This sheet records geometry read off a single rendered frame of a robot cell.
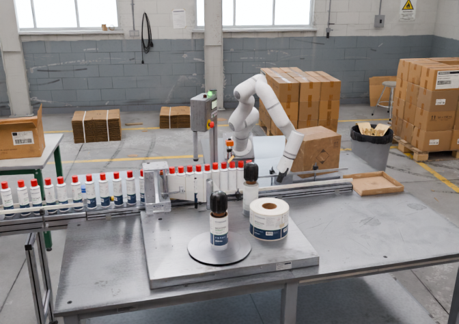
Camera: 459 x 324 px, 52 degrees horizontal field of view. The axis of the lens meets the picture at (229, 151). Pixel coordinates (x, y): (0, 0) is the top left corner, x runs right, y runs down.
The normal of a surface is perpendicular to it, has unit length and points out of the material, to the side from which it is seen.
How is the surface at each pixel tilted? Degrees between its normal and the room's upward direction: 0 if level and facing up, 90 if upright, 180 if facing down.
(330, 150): 90
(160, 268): 0
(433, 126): 92
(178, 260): 0
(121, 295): 0
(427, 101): 90
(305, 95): 91
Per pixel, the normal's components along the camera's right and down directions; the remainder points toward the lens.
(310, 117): 0.17, 0.37
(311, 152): 0.42, 0.31
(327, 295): 0.00, -0.94
